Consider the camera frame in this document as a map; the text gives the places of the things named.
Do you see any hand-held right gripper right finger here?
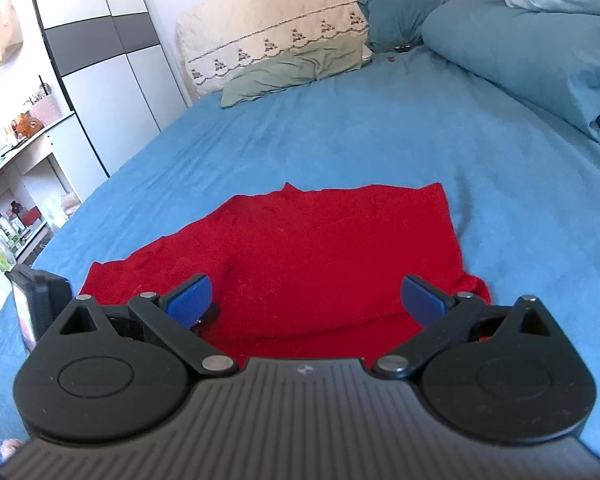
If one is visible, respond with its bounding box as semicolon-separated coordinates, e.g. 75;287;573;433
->
372;274;565;379

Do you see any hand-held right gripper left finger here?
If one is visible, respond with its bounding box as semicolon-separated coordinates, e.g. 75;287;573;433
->
55;274;239;377

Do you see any red knit garment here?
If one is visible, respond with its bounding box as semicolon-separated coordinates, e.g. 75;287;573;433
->
77;182;492;361

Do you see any white shelf desk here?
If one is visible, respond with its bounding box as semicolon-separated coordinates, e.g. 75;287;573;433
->
0;110;83;273

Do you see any orange toy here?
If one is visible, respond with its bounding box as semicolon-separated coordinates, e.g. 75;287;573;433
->
14;113;44;137

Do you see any pink basket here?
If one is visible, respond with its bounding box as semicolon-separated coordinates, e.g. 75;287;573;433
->
27;95;62;125

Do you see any white and grey wardrobe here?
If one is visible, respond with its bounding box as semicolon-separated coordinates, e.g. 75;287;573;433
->
24;0;191;178

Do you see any green pillow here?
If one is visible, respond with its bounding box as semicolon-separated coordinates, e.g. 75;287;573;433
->
220;39;369;109

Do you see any teal duvet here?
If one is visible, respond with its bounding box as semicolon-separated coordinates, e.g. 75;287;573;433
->
421;0;600;147

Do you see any teal pillow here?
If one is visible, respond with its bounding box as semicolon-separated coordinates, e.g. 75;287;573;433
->
357;0;451;54

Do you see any cream embroidered pillow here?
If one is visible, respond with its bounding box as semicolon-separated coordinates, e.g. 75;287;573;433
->
176;0;498;100

